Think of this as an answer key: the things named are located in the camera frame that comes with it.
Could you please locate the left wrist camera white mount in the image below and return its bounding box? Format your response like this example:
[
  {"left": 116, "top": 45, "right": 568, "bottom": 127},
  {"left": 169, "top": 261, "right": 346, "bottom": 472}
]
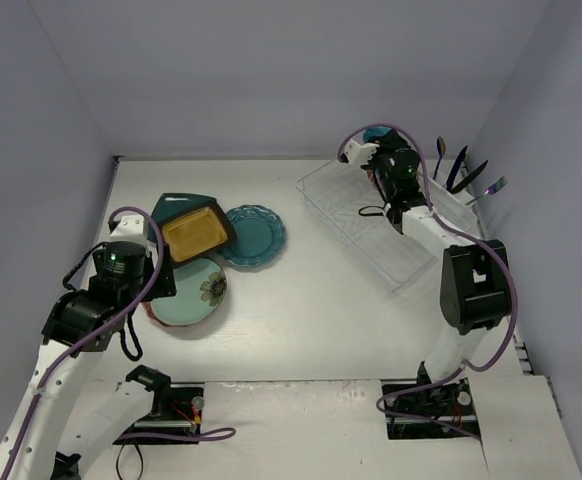
[{"left": 108, "top": 214, "right": 147, "bottom": 247}]

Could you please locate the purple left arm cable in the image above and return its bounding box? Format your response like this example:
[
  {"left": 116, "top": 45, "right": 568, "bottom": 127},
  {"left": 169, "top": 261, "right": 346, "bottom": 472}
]
[{"left": 0, "top": 205, "right": 237, "bottom": 480}]

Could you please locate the white cutlery holder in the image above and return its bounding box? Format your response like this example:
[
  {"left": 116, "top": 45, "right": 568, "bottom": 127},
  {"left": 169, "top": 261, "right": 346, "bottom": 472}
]
[{"left": 428, "top": 179, "right": 479, "bottom": 234}]

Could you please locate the red plate under flower plate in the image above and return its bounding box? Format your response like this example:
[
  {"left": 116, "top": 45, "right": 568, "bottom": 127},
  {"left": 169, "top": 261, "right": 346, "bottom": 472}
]
[{"left": 141, "top": 302, "right": 177, "bottom": 328}]

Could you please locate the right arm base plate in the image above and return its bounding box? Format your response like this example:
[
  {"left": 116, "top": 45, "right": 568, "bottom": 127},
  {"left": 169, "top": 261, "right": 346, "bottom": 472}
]
[{"left": 381, "top": 379, "right": 481, "bottom": 441}]

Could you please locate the iridescent fork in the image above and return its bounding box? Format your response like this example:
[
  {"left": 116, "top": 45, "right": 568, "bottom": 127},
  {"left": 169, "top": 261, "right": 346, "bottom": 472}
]
[{"left": 466, "top": 176, "right": 508, "bottom": 206}]

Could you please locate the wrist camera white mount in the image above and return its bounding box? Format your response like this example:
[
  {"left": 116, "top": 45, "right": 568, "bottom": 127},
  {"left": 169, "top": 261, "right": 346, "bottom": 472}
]
[
  {"left": 337, "top": 140, "right": 379, "bottom": 166},
  {"left": 108, "top": 214, "right": 147, "bottom": 247}
]

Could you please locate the clear wire dish rack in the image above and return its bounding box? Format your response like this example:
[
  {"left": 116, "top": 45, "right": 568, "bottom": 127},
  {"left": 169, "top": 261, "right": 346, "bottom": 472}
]
[{"left": 296, "top": 149, "right": 478, "bottom": 296}]

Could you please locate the black knife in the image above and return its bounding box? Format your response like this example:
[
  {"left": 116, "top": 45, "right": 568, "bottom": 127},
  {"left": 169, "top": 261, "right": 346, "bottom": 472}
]
[{"left": 450, "top": 160, "right": 489, "bottom": 195}]

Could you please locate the dark blue spoon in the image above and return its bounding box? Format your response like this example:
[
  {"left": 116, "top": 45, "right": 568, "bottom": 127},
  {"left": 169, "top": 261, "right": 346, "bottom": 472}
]
[{"left": 432, "top": 136, "right": 446, "bottom": 180}]

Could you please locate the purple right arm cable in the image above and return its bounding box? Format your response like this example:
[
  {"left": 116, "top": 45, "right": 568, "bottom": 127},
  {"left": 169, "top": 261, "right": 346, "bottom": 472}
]
[{"left": 337, "top": 122, "right": 520, "bottom": 441}]

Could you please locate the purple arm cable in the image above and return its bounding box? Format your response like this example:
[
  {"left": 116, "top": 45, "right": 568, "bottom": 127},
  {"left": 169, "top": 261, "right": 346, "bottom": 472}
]
[
  {"left": 337, "top": 122, "right": 520, "bottom": 441},
  {"left": 0, "top": 205, "right": 237, "bottom": 480}
]

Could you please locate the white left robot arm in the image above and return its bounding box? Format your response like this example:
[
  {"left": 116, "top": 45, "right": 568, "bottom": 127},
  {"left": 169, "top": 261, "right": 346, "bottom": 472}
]
[{"left": 0, "top": 240, "right": 176, "bottom": 479}]

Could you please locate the dark teal square plate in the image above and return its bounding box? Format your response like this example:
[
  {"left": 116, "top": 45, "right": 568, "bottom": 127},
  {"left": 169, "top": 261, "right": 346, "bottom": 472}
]
[{"left": 151, "top": 193, "right": 217, "bottom": 233}]

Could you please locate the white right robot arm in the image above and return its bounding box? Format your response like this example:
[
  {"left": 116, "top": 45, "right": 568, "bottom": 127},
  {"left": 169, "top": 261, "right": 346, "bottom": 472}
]
[{"left": 363, "top": 126, "right": 517, "bottom": 412}]

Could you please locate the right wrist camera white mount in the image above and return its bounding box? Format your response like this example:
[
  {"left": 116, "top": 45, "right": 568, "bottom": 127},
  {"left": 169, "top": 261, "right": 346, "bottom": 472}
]
[{"left": 337, "top": 140, "right": 379, "bottom": 166}]

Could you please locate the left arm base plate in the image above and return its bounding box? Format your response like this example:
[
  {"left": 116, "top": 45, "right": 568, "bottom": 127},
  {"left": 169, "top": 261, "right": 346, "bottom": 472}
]
[{"left": 124, "top": 383, "right": 204, "bottom": 437}]

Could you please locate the blue polka dot plate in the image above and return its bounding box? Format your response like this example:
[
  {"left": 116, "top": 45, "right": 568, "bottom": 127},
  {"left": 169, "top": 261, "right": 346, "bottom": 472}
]
[{"left": 362, "top": 126, "right": 392, "bottom": 145}]

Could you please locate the blue knife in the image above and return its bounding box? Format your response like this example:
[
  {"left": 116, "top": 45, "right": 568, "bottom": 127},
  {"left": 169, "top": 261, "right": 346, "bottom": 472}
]
[{"left": 445, "top": 145, "right": 468, "bottom": 192}]

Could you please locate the yellow square plate black rim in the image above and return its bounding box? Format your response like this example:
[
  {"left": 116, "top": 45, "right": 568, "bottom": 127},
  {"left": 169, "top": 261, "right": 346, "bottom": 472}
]
[{"left": 161, "top": 204, "right": 237, "bottom": 266}]

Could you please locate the teal embossed plate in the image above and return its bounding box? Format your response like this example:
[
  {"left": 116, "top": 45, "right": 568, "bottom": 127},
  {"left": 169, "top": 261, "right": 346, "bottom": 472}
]
[{"left": 220, "top": 205, "right": 286, "bottom": 268}]

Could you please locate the light green flower plate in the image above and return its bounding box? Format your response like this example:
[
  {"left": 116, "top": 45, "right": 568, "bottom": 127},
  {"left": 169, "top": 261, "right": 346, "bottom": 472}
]
[{"left": 150, "top": 258, "right": 227, "bottom": 327}]

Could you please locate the pink polka dot plate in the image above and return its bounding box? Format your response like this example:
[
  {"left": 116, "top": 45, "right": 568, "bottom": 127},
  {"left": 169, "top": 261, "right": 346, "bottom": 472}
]
[{"left": 364, "top": 169, "right": 378, "bottom": 190}]

